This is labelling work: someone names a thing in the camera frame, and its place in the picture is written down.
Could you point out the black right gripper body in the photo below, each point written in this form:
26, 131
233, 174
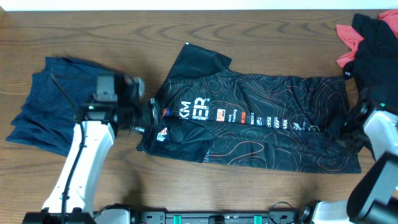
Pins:
350, 135

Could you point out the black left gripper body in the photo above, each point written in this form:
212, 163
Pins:
153, 111

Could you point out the black printed cycling jersey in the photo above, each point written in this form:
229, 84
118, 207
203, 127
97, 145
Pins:
215, 115

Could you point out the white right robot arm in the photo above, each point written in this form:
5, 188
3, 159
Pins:
372, 199

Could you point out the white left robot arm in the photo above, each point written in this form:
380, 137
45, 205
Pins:
97, 123

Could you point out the plain black shirt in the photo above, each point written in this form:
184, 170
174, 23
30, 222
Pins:
374, 67

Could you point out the red cloth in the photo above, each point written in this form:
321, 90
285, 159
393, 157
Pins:
352, 39

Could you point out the folded navy blue shirt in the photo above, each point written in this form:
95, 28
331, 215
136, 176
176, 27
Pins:
47, 118

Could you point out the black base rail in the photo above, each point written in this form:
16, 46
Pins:
157, 217

